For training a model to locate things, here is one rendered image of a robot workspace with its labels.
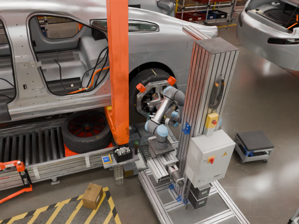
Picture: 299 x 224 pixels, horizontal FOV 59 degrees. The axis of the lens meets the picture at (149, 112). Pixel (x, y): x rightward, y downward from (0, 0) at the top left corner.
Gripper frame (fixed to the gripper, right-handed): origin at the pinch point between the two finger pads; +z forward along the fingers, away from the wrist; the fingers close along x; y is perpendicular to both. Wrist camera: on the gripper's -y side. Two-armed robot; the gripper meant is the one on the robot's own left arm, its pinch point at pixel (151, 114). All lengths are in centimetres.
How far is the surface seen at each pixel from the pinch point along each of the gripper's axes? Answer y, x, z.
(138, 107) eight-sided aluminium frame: 2.6, 7.9, 20.9
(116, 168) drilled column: 50, -56, 17
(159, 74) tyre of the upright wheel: -34, 37, 8
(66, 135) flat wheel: 33, -52, 92
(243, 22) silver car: -37, 295, -53
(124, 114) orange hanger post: -14.8, -32.1, 18.2
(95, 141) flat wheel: 36, -41, 55
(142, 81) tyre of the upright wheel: -29.5, 21.0, 22.7
